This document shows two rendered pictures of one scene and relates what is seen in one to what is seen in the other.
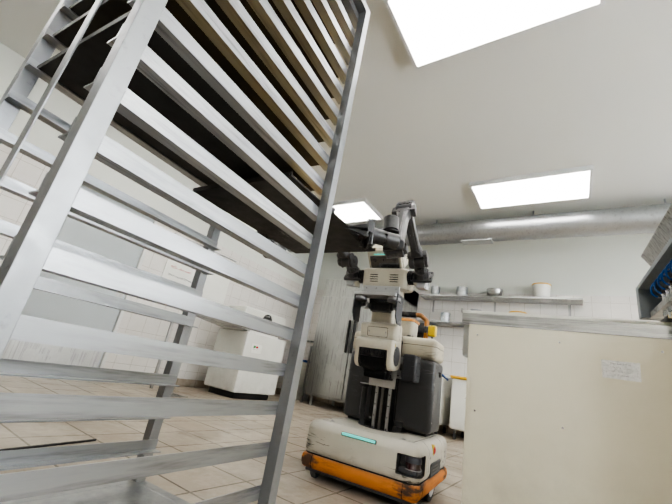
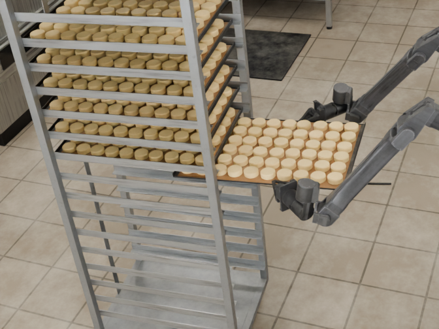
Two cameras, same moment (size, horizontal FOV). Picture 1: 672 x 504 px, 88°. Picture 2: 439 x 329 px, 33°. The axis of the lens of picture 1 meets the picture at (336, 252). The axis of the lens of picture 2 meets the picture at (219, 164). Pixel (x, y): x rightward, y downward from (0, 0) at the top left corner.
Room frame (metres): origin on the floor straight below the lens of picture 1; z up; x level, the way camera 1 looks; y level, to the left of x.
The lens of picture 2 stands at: (0.65, -1.96, 2.52)
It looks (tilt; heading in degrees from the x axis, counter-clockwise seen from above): 35 degrees down; 81
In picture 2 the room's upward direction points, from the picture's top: 8 degrees counter-clockwise
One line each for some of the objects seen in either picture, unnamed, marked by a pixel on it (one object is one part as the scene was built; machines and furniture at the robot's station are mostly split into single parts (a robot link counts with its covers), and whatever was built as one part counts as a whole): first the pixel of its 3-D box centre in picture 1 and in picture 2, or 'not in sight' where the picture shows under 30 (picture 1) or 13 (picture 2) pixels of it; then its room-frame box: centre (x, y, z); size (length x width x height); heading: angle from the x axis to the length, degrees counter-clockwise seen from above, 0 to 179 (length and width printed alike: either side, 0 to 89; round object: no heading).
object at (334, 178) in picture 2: not in sight; (335, 178); (1.33, -0.10, 1.03); 0.05 x 0.05 x 0.02
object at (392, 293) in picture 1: (378, 303); not in sight; (1.95, -0.29, 0.93); 0.28 x 0.16 x 0.22; 59
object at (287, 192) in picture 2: (375, 236); (292, 199); (1.17, -0.13, 1.01); 0.07 x 0.07 x 0.10; 14
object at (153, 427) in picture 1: (217, 219); (249, 121); (1.18, 0.44, 0.97); 0.03 x 0.03 x 1.70; 59
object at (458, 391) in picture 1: (475, 410); not in sight; (4.96, -2.20, 0.39); 0.64 x 0.54 x 0.77; 145
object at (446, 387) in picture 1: (427, 400); not in sight; (5.34, -1.68, 0.39); 0.64 x 0.54 x 0.77; 147
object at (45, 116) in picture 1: (146, 174); not in sight; (0.90, 0.57, 0.96); 0.64 x 0.03 x 0.03; 149
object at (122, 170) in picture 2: (110, 263); (182, 176); (0.90, 0.57, 0.69); 0.64 x 0.03 x 0.03; 149
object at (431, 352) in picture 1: (393, 372); not in sight; (2.28, -0.49, 0.59); 0.55 x 0.34 x 0.83; 59
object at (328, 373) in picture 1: (362, 345); not in sight; (5.87, -0.70, 1.03); 1.40 x 0.91 x 2.05; 54
